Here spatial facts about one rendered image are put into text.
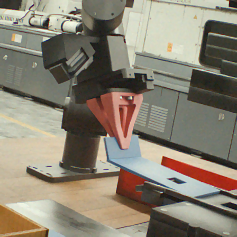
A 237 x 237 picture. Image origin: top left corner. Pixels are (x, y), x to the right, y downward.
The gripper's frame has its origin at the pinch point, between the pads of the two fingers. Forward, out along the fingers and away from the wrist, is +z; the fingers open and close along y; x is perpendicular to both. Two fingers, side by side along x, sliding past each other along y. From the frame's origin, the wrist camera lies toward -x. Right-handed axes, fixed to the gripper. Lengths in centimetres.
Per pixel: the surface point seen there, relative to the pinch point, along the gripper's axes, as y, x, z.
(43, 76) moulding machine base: -516, 470, -168
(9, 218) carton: 3.9, -24.3, 7.7
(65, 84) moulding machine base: -473, 468, -145
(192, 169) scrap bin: -5.4, 24.0, 4.6
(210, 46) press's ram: 19.4, -5.0, -7.7
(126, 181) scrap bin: -10.9, 12.4, 4.8
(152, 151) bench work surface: -33, 50, -2
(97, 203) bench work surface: -10.8, 4.7, 7.7
